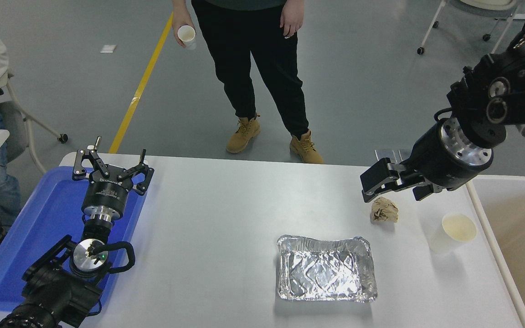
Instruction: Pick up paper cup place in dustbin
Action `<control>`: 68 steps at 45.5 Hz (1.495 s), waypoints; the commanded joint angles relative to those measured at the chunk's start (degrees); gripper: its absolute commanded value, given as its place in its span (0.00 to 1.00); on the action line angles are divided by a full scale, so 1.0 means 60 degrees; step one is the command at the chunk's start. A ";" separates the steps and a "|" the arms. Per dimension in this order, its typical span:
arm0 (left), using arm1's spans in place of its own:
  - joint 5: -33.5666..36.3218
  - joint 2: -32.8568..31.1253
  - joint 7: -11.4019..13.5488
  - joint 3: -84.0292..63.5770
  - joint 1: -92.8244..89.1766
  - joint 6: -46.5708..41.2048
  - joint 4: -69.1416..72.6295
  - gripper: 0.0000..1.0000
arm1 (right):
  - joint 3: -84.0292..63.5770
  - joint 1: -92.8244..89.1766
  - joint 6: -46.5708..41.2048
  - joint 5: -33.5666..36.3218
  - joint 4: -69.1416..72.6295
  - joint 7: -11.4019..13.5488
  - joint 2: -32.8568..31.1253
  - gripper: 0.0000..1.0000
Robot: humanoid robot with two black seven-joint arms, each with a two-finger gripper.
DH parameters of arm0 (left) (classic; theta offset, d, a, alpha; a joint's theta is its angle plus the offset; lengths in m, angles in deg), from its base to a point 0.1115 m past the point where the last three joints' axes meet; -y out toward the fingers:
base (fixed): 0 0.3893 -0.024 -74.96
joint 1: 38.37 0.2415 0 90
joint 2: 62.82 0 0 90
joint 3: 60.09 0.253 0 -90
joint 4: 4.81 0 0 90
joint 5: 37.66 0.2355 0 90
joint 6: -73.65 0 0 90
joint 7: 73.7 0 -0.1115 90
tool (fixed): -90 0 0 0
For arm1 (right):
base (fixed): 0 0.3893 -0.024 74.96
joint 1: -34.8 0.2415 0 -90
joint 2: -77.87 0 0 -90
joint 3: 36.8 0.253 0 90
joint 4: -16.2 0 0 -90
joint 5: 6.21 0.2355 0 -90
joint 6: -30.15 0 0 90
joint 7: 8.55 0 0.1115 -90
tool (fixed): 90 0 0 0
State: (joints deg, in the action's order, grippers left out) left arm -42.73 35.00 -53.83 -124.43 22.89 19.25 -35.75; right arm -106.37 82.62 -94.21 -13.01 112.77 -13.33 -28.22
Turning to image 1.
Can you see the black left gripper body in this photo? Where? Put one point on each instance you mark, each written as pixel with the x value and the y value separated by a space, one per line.
pixel 106 194

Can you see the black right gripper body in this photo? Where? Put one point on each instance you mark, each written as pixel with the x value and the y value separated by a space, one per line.
pixel 431 164

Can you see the plain white paper cup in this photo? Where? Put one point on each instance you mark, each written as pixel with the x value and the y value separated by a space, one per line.
pixel 458 227

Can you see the printed white paper cup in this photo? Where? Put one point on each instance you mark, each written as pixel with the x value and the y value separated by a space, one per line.
pixel 187 35

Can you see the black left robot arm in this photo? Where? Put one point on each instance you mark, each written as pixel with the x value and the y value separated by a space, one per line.
pixel 53 294

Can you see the person's right hand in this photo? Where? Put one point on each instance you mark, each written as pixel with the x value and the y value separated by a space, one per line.
pixel 180 18

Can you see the person's left hand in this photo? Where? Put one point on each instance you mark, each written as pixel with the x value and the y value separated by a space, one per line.
pixel 292 18

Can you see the silver floor plate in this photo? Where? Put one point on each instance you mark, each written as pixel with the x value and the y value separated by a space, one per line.
pixel 383 153
pixel 404 153

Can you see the crumpled tan paper ball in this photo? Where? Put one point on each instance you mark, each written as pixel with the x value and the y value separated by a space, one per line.
pixel 384 210

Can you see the white wheeled chair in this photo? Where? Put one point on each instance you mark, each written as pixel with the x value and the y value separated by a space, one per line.
pixel 63 138
pixel 421 50

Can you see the blue plastic tray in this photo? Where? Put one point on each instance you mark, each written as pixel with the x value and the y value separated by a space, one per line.
pixel 39 218

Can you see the tan boot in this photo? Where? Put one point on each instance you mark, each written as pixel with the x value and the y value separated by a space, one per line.
pixel 306 148
pixel 244 133

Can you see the silver foil tray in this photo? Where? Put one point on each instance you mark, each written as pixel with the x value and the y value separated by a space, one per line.
pixel 326 269

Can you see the white paper scrap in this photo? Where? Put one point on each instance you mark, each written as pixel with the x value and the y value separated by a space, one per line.
pixel 108 48

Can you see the standing person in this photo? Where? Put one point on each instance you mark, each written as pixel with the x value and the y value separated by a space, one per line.
pixel 253 54

